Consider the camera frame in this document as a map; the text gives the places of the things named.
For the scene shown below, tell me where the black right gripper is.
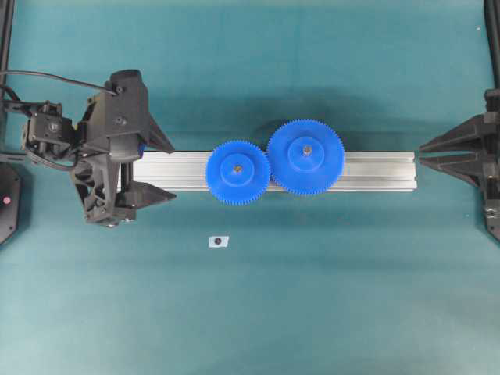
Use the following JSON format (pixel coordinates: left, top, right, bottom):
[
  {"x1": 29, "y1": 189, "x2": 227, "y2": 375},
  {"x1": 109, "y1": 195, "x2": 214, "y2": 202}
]
[{"x1": 419, "y1": 88, "x2": 499, "y2": 239}]

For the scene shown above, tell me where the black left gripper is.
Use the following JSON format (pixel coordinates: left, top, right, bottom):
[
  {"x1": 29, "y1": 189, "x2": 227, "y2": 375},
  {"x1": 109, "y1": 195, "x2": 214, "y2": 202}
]
[{"x1": 70, "y1": 95, "x2": 177, "y2": 227}]

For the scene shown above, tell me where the small blue plastic gear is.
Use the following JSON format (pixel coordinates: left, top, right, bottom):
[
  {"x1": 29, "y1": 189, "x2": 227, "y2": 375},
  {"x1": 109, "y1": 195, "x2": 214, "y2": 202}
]
[{"x1": 205, "y1": 140, "x2": 271, "y2": 205}]

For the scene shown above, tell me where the large blue plastic gear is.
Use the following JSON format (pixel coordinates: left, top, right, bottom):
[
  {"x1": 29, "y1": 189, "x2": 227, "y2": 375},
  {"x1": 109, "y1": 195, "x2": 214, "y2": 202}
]
[{"x1": 266, "y1": 119, "x2": 345, "y2": 195}]

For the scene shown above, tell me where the white sticker with dark dot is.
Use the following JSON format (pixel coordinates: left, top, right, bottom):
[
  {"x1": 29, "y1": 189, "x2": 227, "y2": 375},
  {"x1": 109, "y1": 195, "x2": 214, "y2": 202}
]
[{"x1": 208, "y1": 236, "x2": 230, "y2": 248}]

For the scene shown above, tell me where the black base with red light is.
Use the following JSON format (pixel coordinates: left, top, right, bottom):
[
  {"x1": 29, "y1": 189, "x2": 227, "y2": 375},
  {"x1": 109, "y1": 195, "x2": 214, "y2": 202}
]
[{"x1": 0, "y1": 162, "x2": 21, "y2": 244}]

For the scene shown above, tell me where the silver aluminium extrusion rail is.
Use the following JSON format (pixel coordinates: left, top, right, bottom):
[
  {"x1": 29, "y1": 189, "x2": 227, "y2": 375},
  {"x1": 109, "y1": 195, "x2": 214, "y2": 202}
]
[{"x1": 133, "y1": 151, "x2": 417, "y2": 192}]

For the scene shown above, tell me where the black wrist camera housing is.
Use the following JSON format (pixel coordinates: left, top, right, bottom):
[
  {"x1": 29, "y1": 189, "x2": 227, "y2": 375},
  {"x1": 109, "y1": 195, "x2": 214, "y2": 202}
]
[{"x1": 105, "y1": 70, "x2": 150, "y2": 163}]

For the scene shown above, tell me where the black right frame post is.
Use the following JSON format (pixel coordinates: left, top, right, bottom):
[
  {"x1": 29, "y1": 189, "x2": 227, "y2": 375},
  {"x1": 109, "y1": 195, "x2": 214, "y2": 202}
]
[{"x1": 484, "y1": 0, "x2": 499, "y2": 88}]

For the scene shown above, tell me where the black frame post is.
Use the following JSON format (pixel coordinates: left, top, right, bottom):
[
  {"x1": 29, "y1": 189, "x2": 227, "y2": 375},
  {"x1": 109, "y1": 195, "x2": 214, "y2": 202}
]
[
  {"x1": 0, "y1": 0, "x2": 15, "y2": 71},
  {"x1": 484, "y1": 0, "x2": 499, "y2": 88}
]

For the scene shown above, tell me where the black camera cable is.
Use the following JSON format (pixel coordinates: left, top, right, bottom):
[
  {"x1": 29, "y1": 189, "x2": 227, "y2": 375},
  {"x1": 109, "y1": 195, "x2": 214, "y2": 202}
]
[{"x1": 0, "y1": 70, "x2": 120, "y2": 96}]

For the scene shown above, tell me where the black left frame post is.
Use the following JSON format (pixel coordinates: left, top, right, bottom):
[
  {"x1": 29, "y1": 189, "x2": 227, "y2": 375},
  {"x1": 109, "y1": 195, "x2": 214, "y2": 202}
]
[{"x1": 0, "y1": 0, "x2": 15, "y2": 71}]

